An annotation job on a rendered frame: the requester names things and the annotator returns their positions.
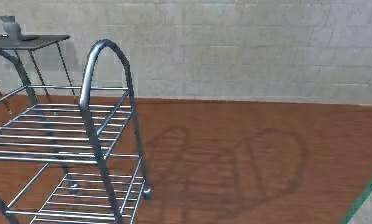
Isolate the green-edged grey rug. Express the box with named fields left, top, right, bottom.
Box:
left=340, top=172, right=372, bottom=224

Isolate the dark grey side table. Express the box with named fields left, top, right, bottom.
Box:
left=0, top=34, right=77, bottom=116

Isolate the grey metal wire rack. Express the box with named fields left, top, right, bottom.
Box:
left=0, top=39, right=153, bottom=224

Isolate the grey vase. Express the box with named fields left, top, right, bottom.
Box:
left=0, top=15, right=23, bottom=43

